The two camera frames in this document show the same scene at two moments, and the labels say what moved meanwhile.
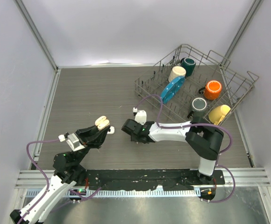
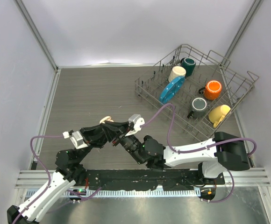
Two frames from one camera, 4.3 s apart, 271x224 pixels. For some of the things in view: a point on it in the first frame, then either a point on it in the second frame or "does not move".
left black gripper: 91,136 does not move
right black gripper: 134,138 to 113,135
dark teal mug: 189,64 does not move
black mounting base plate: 169,179 does not move
